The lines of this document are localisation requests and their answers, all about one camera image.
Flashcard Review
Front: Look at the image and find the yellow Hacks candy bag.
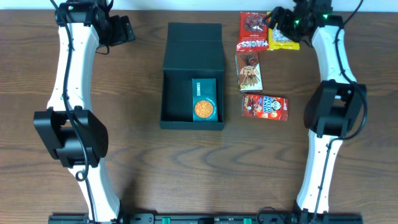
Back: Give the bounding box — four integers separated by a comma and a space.
266, 7, 300, 50

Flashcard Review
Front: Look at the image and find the red Hacks candy bag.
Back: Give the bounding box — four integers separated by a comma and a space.
236, 12, 269, 52

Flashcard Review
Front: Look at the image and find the brown Pocky box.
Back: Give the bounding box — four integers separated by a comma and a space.
235, 52, 262, 93

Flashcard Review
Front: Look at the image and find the black gift box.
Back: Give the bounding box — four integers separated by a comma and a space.
160, 22, 224, 131

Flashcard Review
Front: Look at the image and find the teal Crunchies box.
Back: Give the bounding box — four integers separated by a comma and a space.
192, 78, 218, 123

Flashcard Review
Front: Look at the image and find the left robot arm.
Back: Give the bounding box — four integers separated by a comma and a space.
34, 0, 135, 223

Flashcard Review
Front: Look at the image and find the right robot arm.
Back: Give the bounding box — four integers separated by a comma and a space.
256, 0, 368, 224

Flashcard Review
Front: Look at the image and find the red Hello Panda box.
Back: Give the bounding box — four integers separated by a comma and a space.
242, 93, 289, 121

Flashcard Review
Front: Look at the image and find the left black cable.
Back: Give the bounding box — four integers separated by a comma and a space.
49, 0, 110, 223

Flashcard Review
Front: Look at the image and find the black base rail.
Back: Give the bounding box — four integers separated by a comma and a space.
48, 212, 364, 224

